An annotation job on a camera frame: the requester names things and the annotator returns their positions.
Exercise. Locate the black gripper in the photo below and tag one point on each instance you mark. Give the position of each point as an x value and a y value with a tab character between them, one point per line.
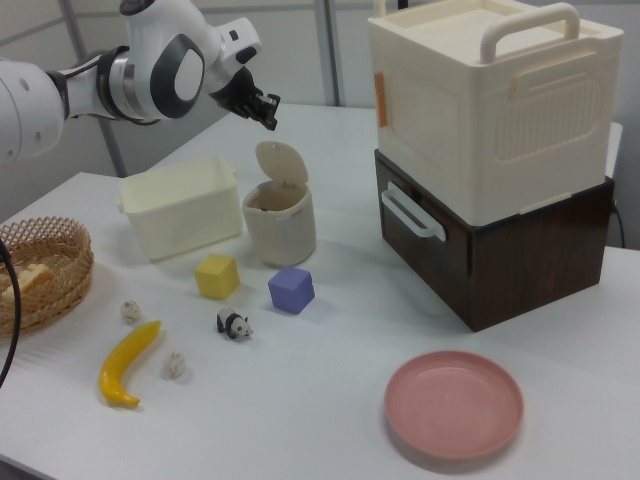
240	95

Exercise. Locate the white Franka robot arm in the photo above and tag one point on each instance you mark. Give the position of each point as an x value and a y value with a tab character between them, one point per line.
170	75

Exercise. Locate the beige dustbin flip lid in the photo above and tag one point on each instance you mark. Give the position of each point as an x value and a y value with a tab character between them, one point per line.
280	162

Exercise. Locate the beige mini dustbin body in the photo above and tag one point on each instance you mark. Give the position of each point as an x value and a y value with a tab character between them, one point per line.
282	230

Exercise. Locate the orange tape strip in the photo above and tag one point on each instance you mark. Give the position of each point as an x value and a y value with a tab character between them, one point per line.
381	100

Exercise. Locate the cream plastic open tub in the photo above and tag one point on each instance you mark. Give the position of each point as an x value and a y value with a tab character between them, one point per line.
175	215

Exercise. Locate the yellow cube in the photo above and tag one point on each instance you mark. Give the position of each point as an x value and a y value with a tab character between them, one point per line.
215	277

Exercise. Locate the purple cube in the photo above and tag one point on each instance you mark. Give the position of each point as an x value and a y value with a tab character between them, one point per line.
290	292

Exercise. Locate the panda figurine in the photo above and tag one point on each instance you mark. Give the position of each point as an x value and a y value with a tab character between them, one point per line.
232	324

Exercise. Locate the crumpled paper ball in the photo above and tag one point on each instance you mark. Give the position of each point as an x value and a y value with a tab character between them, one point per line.
131	312
175	366

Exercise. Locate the woven wicker basket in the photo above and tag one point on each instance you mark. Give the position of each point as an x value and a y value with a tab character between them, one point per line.
55	295

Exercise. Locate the yellow toy banana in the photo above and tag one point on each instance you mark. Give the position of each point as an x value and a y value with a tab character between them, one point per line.
125	355

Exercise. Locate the yellow toy block piece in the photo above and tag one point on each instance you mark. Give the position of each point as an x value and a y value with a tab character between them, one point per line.
32	277

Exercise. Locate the dark wood drawer box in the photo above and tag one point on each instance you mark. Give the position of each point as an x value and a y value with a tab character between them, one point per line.
525	270

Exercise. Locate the pink plate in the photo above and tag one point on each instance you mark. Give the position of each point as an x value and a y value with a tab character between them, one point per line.
452	405

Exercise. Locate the grey vertical frame pole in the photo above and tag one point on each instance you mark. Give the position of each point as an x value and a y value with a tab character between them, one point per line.
330	50

